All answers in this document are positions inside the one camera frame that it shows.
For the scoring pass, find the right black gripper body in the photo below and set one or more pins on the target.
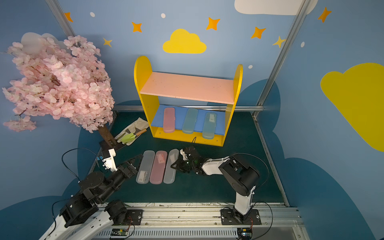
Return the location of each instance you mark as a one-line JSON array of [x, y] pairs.
[[186, 162]]

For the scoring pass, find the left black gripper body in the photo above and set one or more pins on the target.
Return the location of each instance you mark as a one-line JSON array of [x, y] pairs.
[[130, 169]]

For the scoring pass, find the frosted white pencil case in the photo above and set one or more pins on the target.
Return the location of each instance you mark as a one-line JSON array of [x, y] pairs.
[[145, 168]]

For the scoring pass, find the clear white pencil case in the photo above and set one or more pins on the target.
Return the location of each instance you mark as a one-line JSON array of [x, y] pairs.
[[170, 173]]

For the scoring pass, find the pink translucent pencil case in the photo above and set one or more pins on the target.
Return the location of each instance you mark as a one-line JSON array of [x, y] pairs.
[[158, 169]]

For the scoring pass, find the small pink pencil case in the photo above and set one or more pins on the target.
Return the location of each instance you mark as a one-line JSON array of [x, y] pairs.
[[169, 120]]

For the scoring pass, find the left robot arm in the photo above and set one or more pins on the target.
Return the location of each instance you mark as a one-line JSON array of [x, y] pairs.
[[87, 213]]

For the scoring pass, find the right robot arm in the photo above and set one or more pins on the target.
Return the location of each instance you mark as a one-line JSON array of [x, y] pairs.
[[236, 169]]

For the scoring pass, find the light teal pencil case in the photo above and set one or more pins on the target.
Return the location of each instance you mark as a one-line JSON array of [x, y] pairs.
[[209, 126]]

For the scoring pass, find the teal green pencil case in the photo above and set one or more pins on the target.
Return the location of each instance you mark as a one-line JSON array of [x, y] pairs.
[[190, 121]]

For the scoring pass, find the yellow wooden shelf unit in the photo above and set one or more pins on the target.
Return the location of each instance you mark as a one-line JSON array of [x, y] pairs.
[[153, 85]]

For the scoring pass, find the left circuit board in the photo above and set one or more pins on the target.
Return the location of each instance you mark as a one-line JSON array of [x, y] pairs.
[[119, 233]]

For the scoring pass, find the circuit board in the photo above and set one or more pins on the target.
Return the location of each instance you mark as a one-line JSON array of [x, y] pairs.
[[119, 233], [244, 233]]

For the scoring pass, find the right circuit board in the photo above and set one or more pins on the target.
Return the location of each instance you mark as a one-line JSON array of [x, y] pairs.
[[244, 233]]

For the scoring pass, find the pink cherry blossom tree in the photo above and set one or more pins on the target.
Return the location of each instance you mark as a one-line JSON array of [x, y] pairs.
[[68, 81]]

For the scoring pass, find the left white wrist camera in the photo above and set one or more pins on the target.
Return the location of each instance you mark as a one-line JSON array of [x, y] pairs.
[[106, 160]]

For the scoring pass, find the wooden handled tool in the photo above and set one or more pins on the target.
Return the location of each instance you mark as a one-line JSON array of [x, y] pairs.
[[140, 132]]

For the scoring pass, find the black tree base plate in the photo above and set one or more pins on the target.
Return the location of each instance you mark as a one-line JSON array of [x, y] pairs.
[[105, 147]]

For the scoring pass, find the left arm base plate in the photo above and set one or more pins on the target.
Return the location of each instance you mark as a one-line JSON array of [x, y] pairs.
[[132, 216]]

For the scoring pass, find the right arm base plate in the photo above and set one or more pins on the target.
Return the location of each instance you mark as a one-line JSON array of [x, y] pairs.
[[228, 217]]

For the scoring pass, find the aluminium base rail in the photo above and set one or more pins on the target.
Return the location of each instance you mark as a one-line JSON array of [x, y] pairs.
[[188, 221]]

